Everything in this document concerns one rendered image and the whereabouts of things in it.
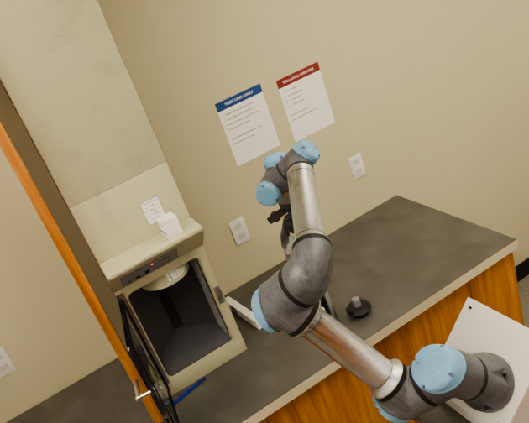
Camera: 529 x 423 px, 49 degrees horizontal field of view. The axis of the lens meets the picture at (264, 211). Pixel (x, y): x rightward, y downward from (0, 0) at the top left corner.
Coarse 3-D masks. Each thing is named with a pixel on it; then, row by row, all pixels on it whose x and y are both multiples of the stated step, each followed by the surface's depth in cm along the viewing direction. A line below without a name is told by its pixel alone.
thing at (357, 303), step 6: (354, 300) 207; (360, 300) 211; (366, 300) 210; (348, 306) 210; (354, 306) 208; (360, 306) 208; (366, 306) 207; (348, 312) 208; (354, 312) 206; (360, 312) 206; (366, 312) 206
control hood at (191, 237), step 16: (192, 224) 183; (160, 240) 180; (176, 240) 177; (192, 240) 182; (128, 256) 177; (144, 256) 174; (160, 256) 178; (112, 272) 172; (128, 272) 174; (112, 288) 177
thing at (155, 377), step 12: (120, 300) 180; (120, 312) 174; (132, 324) 182; (132, 336) 170; (144, 348) 185; (144, 360) 174; (144, 372) 163; (156, 372) 188; (168, 396) 190; (168, 408) 177; (168, 420) 168
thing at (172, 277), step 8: (184, 264) 199; (168, 272) 194; (176, 272) 195; (184, 272) 197; (160, 280) 193; (168, 280) 193; (176, 280) 194; (144, 288) 196; (152, 288) 194; (160, 288) 193
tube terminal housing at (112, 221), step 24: (168, 168) 181; (120, 192) 176; (144, 192) 180; (168, 192) 183; (72, 216) 174; (96, 216) 175; (120, 216) 178; (96, 240) 177; (120, 240) 180; (144, 240) 184; (168, 264) 190; (240, 336) 210; (216, 360) 208; (168, 384) 202
